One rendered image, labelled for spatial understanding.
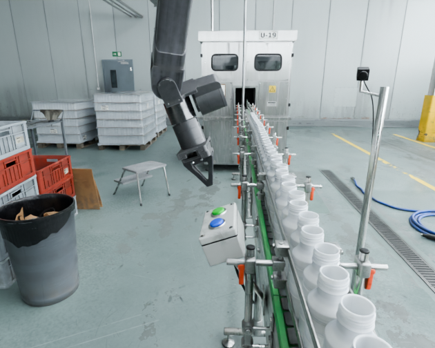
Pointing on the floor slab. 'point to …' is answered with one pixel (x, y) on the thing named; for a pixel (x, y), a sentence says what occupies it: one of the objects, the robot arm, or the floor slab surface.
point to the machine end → (255, 45)
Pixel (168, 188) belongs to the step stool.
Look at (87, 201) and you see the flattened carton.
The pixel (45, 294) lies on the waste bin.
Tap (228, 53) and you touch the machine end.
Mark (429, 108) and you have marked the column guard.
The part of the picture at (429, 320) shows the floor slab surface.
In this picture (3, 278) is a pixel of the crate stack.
